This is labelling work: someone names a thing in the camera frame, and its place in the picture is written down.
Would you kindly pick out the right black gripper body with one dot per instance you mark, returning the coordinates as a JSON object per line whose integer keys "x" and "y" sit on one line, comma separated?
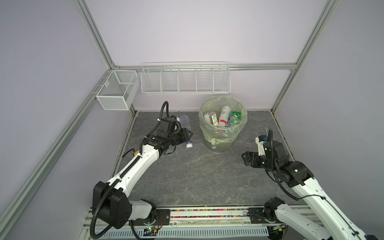
{"x": 260, "y": 162}

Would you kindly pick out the white wire rack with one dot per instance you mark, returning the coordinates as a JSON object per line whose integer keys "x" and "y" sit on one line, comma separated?
{"x": 196, "y": 78}

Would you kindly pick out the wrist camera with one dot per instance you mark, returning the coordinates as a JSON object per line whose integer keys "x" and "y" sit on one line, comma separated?
{"x": 169, "y": 126}
{"x": 268, "y": 152}

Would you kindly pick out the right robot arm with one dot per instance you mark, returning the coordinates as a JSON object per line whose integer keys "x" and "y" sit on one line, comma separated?
{"x": 299, "y": 183}

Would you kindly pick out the bin with green bag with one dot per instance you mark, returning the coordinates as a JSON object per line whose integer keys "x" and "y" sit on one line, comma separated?
{"x": 221, "y": 139}

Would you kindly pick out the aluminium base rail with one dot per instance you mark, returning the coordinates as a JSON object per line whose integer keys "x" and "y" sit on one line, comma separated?
{"x": 200, "y": 222}

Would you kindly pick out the white mesh box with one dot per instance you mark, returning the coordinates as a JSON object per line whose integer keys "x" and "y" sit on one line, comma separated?
{"x": 118, "y": 90}

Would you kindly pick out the green bottle yellow cap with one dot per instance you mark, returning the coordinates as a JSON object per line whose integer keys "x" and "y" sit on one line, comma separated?
{"x": 235, "y": 118}

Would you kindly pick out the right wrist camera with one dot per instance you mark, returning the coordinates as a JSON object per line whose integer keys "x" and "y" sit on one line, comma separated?
{"x": 268, "y": 152}

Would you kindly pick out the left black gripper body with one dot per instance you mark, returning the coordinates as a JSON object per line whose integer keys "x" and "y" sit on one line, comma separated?
{"x": 178, "y": 137}

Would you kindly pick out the purple label clear bottle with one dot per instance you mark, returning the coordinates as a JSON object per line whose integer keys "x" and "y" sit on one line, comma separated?
{"x": 185, "y": 122}

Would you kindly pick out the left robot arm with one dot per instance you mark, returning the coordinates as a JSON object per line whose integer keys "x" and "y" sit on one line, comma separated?
{"x": 111, "y": 206}

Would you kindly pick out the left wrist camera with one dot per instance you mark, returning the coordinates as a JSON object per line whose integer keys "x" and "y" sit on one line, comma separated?
{"x": 169, "y": 126}

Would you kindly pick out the flower label tea bottle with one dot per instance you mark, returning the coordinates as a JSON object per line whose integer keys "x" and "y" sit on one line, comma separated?
{"x": 211, "y": 118}

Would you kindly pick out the red cap white bottle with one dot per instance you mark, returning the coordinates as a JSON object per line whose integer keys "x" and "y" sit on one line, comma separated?
{"x": 224, "y": 116}

